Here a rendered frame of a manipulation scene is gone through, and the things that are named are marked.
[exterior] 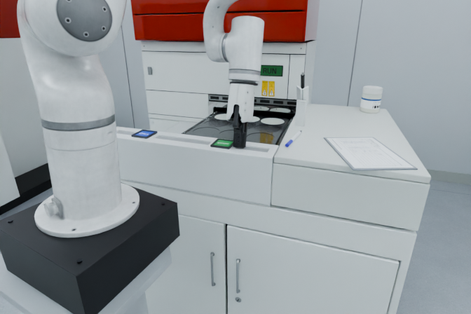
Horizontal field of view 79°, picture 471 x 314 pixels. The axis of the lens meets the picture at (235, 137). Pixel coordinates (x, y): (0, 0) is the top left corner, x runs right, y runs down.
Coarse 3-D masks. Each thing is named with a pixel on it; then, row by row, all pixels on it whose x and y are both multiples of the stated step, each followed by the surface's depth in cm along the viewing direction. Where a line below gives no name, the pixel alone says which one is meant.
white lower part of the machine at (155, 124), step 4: (152, 120) 156; (156, 120) 155; (160, 120) 154; (164, 120) 153; (168, 120) 153; (172, 120) 153; (152, 124) 157; (156, 124) 156; (160, 124) 155; (164, 124) 154; (168, 124) 153; (172, 124) 152; (152, 128) 158; (156, 128) 157; (160, 128) 156; (164, 128) 155
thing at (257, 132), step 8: (208, 120) 124; (216, 120) 124; (224, 120) 124; (288, 120) 124; (200, 128) 113; (208, 128) 113; (216, 128) 113; (224, 128) 113; (232, 128) 113; (248, 128) 113; (256, 128) 113; (264, 128) 113; (272, 128) 113; (280, 128) 113; (208, 136) 104; (216, 136) 104; (224, 136) 105; (232, 136) 105; (248, 136) 105; (256, 136) 105; (264, 136) 105; (272, 136) 105
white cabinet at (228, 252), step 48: (192, 240) 89; (240, 240) 83; (288, 240) 78; (336, 240) 73; (384, 240) 69; (192, 288) 97; (240, 288) 89; (288, 288) 83; (336, 288) 78; (384, 288) 73
